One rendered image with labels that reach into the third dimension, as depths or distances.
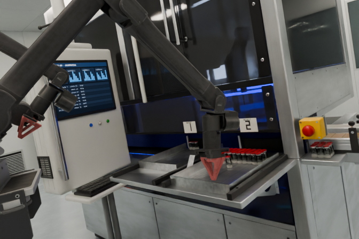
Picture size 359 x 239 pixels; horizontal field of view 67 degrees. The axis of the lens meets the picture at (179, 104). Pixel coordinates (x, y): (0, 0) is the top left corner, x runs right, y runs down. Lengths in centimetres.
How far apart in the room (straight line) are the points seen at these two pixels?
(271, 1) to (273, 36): 13
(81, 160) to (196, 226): 72
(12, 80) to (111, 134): 110
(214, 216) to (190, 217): 18
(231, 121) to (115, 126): 97
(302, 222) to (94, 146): 109
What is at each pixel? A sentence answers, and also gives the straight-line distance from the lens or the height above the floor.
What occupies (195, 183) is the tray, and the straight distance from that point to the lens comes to 94.
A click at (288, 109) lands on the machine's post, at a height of 107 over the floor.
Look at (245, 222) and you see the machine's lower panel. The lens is 139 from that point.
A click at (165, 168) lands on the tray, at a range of 120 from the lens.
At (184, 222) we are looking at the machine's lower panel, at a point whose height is 47.
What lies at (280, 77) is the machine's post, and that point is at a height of 120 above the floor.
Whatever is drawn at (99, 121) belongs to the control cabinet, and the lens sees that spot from 163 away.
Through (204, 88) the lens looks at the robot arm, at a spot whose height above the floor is 121.
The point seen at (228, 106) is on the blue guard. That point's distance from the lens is 123.
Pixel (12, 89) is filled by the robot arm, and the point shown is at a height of 128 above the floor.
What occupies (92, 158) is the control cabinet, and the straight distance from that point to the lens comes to 161.
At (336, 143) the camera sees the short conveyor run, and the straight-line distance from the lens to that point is 120.
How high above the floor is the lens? 122
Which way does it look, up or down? 3 degrees down
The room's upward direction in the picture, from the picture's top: 10 degrees counter-clockwise
